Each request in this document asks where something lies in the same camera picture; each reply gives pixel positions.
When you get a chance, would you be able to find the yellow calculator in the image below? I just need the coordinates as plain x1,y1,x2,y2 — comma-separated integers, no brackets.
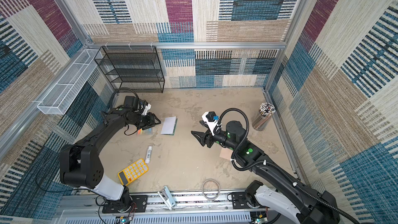
118,158,149,186

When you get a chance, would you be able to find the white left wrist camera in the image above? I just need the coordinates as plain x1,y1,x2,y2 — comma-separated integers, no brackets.
138,100,151,116

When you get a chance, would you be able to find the pack of coloured markers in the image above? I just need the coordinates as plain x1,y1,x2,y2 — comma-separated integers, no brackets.
137,128,153,135

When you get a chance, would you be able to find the white letter with green border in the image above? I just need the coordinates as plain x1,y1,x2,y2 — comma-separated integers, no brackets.
161,116,178,135

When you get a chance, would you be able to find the pink envelope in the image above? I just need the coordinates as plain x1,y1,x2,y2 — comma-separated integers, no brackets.
219,148,233,161

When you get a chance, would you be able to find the black wire shelf rack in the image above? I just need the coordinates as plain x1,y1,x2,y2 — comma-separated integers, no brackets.
94,46,165,93

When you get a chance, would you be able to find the white glue stick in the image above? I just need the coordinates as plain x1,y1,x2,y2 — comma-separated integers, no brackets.
145,146,153,164

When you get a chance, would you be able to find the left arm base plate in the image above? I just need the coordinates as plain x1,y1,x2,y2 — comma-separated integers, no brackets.
102,195,148,214

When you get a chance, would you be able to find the white wire mesh basket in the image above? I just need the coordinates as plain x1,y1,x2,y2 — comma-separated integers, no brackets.
37,49,98,115

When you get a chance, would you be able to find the coiled white cable ring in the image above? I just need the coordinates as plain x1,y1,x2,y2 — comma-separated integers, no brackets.
201,178,221,201

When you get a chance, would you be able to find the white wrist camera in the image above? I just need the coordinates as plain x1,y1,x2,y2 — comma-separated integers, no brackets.
138,100,151,116
202,112,222,136

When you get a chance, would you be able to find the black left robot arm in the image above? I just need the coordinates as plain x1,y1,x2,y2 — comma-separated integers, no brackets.
59,90,161,213

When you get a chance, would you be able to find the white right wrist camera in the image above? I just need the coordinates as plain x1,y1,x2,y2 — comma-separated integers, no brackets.
202,112,222,136

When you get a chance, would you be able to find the light blue stapler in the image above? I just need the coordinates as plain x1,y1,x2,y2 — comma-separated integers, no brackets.
157,186,176,211

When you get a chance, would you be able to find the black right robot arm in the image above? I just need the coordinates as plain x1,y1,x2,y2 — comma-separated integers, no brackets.
191,108,358,224

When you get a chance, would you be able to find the cup of pencils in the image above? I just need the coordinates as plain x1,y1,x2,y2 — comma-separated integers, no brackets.
252,102,276,131

